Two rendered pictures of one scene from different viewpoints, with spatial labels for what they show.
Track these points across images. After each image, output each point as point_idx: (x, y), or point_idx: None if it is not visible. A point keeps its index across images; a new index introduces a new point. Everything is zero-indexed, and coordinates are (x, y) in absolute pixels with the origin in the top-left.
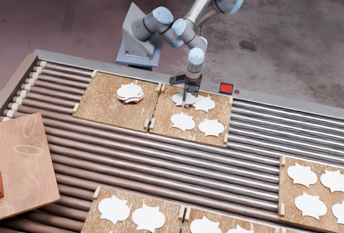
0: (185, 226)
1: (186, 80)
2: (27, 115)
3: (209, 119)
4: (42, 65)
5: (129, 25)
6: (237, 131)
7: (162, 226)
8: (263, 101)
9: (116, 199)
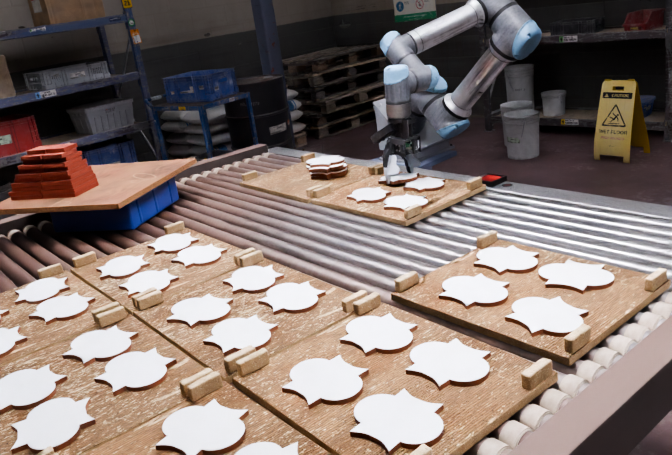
0: (234, 271)
1: (388, 125)
2: (180, 159)
3: None
4: (265, 156)
5: None
6: (452, 216)
7: (204, 263)
8: (547, 195)
9: (186, 236)
